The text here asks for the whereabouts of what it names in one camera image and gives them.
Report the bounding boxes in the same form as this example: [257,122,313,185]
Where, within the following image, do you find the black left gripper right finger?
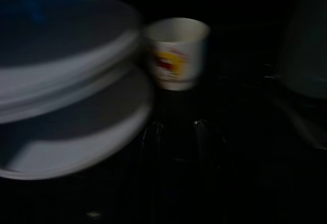
[193,119,238,224]

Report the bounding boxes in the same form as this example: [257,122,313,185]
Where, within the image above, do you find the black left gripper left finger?
[143,122,167,224]

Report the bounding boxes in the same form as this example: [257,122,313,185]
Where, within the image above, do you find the white printed mug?
[144,16,212,92]

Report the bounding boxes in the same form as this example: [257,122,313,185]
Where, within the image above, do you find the white tiered food container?
[0,0,154,181]

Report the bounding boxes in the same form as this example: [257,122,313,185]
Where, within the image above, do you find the grey water filter jug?
[278,0,327,102]

